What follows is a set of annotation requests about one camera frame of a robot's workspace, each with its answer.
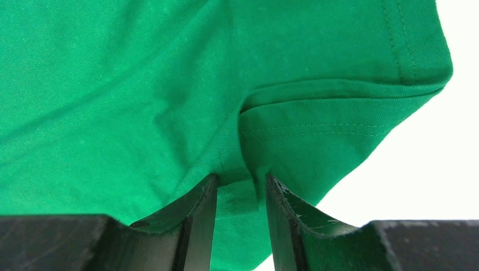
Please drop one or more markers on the green t shirt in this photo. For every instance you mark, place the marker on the green t shirt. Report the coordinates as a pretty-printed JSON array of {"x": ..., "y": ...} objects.
[{"x": 120, "y": 107}]

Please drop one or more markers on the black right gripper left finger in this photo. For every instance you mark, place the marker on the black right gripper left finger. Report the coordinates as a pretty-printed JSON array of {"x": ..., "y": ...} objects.
[{"x": 177, "y": 237}]

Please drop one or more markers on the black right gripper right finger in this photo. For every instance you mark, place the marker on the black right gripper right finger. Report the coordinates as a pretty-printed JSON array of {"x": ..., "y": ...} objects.
[{"x": 305, "y": 238}]

